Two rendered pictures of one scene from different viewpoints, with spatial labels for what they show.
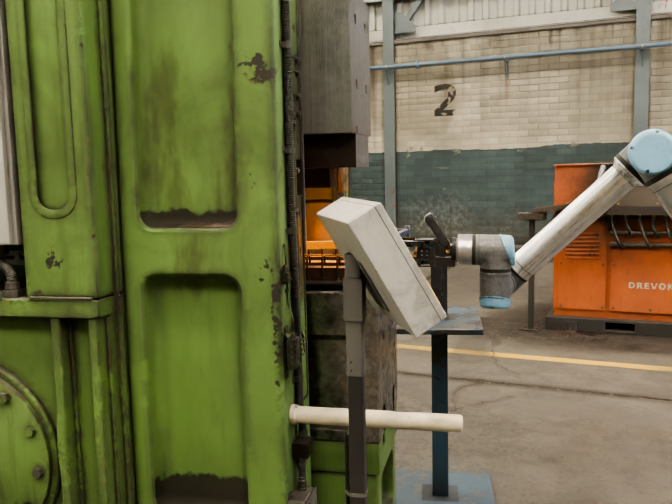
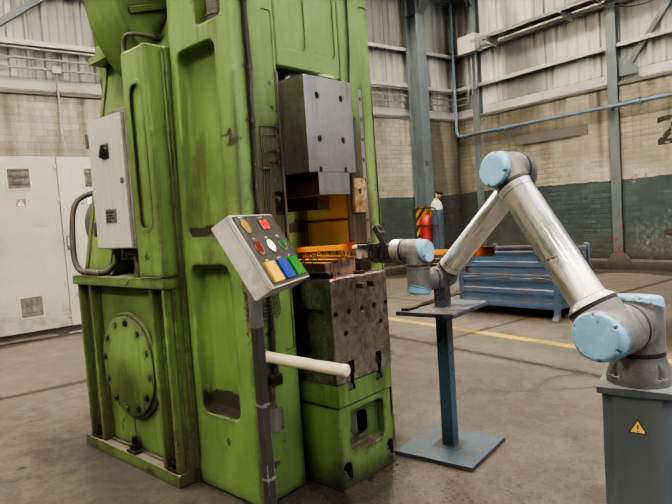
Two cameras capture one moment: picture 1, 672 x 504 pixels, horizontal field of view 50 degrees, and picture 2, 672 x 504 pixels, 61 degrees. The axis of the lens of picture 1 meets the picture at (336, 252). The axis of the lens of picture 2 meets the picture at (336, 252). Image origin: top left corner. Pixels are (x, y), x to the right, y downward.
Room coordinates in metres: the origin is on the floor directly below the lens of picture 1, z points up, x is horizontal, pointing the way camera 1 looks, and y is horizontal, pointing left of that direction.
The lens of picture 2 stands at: (0.00, -1.28, 1.17)
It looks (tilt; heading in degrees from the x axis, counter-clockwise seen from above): 4 degrees down; 29
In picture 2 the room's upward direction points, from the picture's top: 4 degrees counter-clockwise
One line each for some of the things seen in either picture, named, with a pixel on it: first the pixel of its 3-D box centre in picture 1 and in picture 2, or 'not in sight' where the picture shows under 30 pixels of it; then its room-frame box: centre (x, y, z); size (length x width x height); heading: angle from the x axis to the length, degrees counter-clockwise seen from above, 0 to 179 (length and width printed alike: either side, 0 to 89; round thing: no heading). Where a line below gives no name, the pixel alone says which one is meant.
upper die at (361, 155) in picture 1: (294, 152); (300, 187); (2.20, 0.12, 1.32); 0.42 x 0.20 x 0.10; 77
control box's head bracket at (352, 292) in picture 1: (368, 288); not in sight; (1.60, -0.07, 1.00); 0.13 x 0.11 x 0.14; 167
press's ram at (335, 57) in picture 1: (296, 71); (303, 133); (2.24, 0.11, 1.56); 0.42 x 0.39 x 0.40; 77
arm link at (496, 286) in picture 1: (495, 287); (420, 279); (2.10, -0.47, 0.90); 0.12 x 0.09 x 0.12; 157
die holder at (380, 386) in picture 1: (302, 349); (317, 320); (2.26, 0.12, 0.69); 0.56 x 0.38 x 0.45; 77
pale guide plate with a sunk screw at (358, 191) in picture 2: (342, 167); (358, 195); (2.49, -0.03, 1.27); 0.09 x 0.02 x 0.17; 167
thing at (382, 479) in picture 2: not in sight; (362, 480); (2.14, -0.13, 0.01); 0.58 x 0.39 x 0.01; 167
